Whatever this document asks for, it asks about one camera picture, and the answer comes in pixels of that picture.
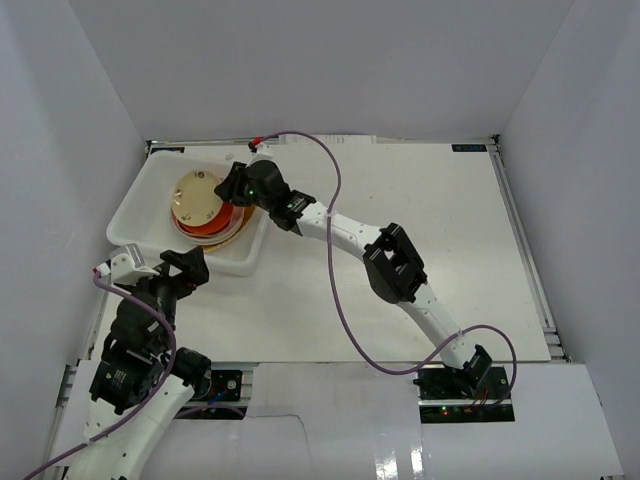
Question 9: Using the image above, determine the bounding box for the orange round plate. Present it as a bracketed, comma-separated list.
[171, 202, 244, 236]

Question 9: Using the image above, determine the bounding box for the woven fan-shaped basket plate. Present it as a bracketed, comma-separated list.
[203, 206, 256, 253]

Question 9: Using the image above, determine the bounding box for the beige patterned small plate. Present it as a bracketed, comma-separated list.
[171, 170, 223, 226]

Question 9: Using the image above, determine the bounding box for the pink round plate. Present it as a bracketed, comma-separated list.
[172, 208, 245, 246]

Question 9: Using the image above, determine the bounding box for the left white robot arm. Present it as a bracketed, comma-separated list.
[65, 244, 212, 479]

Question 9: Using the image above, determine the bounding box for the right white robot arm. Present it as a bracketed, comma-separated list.
[215, 160, 492, 399]

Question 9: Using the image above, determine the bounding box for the white plastic bin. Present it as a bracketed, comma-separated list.
[106, 151, 268, 277]

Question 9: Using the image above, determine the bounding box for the paper sheet at back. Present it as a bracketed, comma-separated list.
[278, 133, 377, 146]

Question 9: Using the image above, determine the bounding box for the left dark table label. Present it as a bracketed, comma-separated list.
[148, 146, 185, 155]

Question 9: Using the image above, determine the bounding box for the dark table label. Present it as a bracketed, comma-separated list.
[148, 146, 185, 155]
[451, 144, 487, 153]

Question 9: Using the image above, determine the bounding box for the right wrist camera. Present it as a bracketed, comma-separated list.
[248, 137, 273, 164]

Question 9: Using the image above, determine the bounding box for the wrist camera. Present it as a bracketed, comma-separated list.
[248, 137, 273, 164]
[93, 243, 159, 285]

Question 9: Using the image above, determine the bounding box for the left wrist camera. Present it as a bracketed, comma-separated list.
[93, 243, 159, 285]

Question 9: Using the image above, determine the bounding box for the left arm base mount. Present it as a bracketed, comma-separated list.
[185, 369, 246, 420]

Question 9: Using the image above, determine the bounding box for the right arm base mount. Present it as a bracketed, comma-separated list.
[413, 366, 515, 425]

